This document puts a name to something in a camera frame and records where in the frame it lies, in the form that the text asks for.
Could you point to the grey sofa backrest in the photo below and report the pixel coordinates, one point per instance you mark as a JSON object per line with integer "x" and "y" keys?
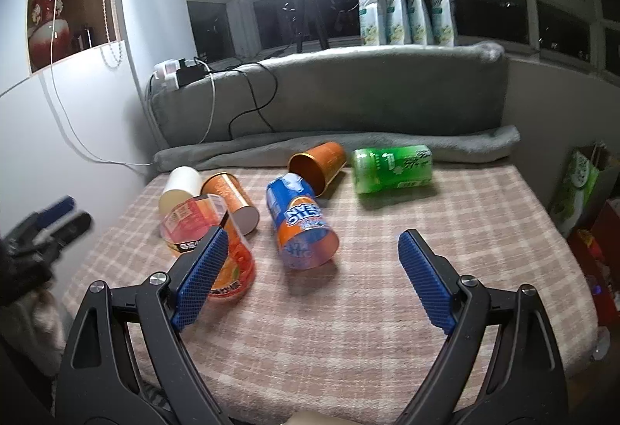
{"x": 368, "y": 90}

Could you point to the white floral packet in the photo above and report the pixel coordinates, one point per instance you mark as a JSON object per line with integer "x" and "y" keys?
{"x": 370, "y": 13}
{"x": 441, "y": 13}
{"x": 396, "y": 13}
{"x": 419, "y": 13}

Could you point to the black tripod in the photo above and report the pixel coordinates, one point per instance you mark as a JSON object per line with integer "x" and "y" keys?
{"x": 306, "y": 13}

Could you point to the red box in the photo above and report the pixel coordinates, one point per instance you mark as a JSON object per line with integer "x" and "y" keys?
{"x": 598, "y": 260}

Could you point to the black power adapter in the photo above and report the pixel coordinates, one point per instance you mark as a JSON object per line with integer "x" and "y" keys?
{"x": 190, "y": 73}

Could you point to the green paper bag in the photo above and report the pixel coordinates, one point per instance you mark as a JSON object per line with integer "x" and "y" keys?
{"x": 579, "y": 192}

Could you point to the grey folded blanket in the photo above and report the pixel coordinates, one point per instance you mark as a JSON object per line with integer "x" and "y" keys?
{"x": 460, "y": 143}

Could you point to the white power strip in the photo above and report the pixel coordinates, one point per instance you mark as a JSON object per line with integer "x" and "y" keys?
{"x": 162, "y": 73}

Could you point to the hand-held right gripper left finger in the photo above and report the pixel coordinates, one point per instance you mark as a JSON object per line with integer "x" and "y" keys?
{"x": 203, "y": 277}

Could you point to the orange cup with white base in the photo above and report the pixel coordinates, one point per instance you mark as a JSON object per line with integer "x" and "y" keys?
{"x": 228, "y": 192}

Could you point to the green cup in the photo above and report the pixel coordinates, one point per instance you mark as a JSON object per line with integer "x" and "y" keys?
{"x": 392, "y": 169}

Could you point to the red white figurine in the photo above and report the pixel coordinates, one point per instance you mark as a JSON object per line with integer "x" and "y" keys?
{"x": 46, "y": 37}

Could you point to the person's left forearm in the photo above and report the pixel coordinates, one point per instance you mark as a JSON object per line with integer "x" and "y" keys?
{"x": 43, "y": 328}

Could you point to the clear cup with orange print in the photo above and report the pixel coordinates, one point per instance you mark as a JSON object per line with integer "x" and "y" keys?
{"x": 238, "y": 271}

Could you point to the clear cup with red label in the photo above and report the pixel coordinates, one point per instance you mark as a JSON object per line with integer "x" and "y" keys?
{"x": 186, "y": 225}

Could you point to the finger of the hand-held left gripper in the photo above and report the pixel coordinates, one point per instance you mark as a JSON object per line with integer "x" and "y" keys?
{"x": 59, "y": 207}
{"x": 73, "y": 225}

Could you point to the cream white cup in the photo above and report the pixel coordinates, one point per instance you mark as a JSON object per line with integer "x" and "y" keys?
{"x": 184, "y": 182}

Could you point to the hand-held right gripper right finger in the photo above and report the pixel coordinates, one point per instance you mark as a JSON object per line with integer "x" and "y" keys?
{"x": 426, "y": 282}

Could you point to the blue and orange cup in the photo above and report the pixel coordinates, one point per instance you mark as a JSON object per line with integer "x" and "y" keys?
{"x": 296, "y": 222}

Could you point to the copper orange cup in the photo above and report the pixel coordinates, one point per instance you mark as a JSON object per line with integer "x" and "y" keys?
{"x": 325, "y": 163}

